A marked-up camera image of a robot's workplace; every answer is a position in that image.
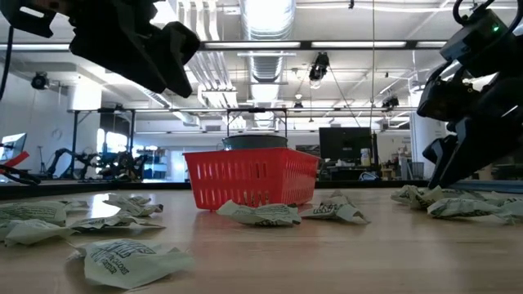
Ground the thin hanging cable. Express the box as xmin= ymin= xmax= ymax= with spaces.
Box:
xmin=369 ymin=0 xmax=376 ymax=130

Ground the silver ceiling air duct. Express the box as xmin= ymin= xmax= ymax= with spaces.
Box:
xmin=239 ymin=0 xmax=297 ymax=85

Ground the red flat bar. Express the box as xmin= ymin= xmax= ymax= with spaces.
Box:
xmin=0 ymin=150 xmax=30 ymax=169

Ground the dark grey round bin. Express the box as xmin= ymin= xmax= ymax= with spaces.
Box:
xmin=222 ymin=133 xmax=289 ymax=151

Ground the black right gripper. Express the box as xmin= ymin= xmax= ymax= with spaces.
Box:
xmin=422 ymin=49 xmax=523 ymax=190

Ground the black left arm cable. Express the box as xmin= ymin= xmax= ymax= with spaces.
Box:
xmin=0 ymin=26 xmax=16 ymax=101

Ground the monitor with bright screen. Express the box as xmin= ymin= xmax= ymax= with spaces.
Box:
xmin=0 ymin=132 xmax=28 ymax=161

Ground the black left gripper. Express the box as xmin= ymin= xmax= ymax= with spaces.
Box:
xmin=67 ymin=0 xmax=201 ymax=99

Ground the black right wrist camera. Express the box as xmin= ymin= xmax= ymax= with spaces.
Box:
xmin=416 ymin=65 xmax=481 ymax=123

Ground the large black monitor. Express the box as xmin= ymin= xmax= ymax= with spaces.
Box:
xmin=318 ymin=127 xmax=375 ymax=165

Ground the white round column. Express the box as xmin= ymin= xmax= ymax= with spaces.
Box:
xmin=409 ymin=114 xmax=441 ymax=180

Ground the red slotted plastic basket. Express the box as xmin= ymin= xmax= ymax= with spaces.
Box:
xmin=183 ymin=147 xmax=320 ymax=212

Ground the tall black frame stand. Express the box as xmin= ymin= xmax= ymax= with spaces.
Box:
xmin=69 ymin=108 xmax=136 ymax=180

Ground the black overhead camera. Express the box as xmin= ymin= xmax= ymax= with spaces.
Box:
xmin=308 ymin=51 xmax=331 ymax=82

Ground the black table edge strip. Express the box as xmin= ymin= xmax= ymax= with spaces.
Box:
xmin=0 ymin=178 xmax=523 ymax=200

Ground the black metal frame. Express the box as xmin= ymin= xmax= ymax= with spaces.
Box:
xmin=226 ymin=107 xmax=288 ymax=139

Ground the black overhead frame beam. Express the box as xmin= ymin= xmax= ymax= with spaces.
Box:
xmin=0 ymin=39 xmax=449 ymax=51

